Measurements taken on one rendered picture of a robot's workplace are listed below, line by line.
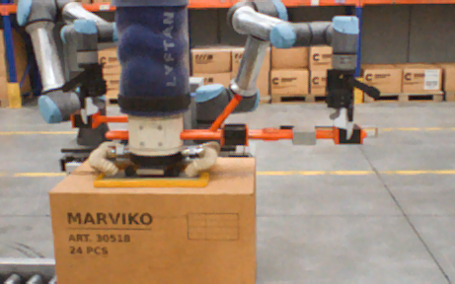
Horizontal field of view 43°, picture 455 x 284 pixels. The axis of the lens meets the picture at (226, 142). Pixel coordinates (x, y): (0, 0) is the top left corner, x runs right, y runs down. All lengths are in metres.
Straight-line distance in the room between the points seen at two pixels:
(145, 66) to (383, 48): 8.95
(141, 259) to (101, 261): 0.12
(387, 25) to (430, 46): 0.85
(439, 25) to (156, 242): 9.32
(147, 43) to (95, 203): 0.49
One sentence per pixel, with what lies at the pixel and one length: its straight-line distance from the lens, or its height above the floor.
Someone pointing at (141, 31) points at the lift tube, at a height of 1.53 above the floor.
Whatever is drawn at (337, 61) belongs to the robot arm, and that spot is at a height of 1.43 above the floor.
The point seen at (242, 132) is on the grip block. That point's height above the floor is 1.22.
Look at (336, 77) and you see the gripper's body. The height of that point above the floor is 1.38.
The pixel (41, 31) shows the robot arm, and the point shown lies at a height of 1.51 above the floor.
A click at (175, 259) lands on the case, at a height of 0.87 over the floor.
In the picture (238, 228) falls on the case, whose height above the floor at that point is 0.97.
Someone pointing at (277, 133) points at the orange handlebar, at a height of 1.21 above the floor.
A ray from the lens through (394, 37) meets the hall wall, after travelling 10.51.
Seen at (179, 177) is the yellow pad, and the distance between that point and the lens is 1.73.
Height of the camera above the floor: 1.62
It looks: 14 degrees down
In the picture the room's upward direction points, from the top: 1 degrees counter-clockwise
